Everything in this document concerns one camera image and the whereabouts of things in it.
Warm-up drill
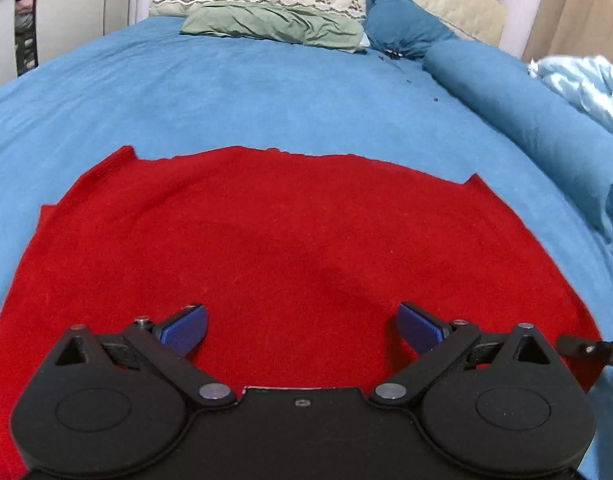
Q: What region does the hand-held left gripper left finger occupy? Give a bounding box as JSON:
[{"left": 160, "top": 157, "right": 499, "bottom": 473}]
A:
[{"left": 54, "top": 303, "right": 237, "bottom": 407}]

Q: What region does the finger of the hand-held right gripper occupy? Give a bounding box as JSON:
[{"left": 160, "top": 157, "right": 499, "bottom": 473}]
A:
[{"left": 556, "top": 336, "right": 613, "bottom": 369}]

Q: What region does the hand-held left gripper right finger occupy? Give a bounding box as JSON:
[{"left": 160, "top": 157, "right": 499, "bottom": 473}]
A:
[{"left": 369, "top": 301, "right": 562, "bottom": 407}]

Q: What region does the red knit sweater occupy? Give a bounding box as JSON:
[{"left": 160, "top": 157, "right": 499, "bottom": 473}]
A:
[{"left": 0, "top": 145, "right": 603, "bottom": 480}]

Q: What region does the rolled blue duvet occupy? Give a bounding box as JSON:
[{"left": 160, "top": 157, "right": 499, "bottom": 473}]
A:
[{"left": 422, "top": 39, "right": 613, "bottom": 261}]

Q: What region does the bed with blue sheet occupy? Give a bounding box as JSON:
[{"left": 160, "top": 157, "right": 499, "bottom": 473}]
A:
[{"left": 0, "top": 15, "right": 613, "bottom": 480}]

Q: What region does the light blue blanket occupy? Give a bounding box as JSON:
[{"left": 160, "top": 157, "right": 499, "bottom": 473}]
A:
[{"left": 527, "top": 55, "right": 613, "bottom": 128}]

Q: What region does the dark blue pillow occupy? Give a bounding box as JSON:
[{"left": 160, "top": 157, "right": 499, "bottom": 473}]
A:
[{"left": 364, "top": 0, "right": 459, "bottom": 61}]

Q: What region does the green pillow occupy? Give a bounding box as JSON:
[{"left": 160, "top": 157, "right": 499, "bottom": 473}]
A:
[{"left": 180, "top": 1, "right": 368, "bottom": 55}]

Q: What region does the beige curtain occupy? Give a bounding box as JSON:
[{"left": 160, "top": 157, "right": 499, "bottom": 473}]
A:
[{"left": 521, "top": 0, "right": 613, "bottom": 72}]

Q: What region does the grey and white wardrobe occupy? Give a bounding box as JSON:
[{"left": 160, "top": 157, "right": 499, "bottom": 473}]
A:
[{"left": 35, "top": 0, "right": 154, "bottom": 66}]

